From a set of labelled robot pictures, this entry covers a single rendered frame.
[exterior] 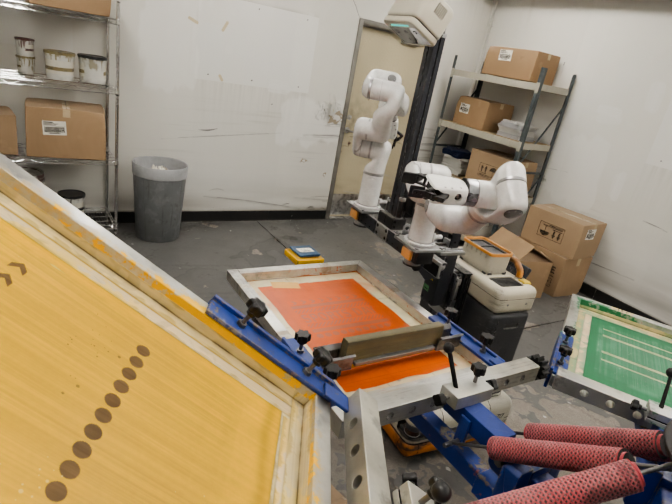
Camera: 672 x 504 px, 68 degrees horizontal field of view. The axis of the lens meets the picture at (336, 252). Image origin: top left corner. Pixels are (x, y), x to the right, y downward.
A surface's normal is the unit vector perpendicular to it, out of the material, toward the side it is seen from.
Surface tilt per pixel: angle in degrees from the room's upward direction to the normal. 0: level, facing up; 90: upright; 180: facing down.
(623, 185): 90
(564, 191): 90
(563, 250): 91
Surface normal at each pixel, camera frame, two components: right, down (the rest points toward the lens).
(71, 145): 0.46, 0.41
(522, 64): -0.79, 0.08
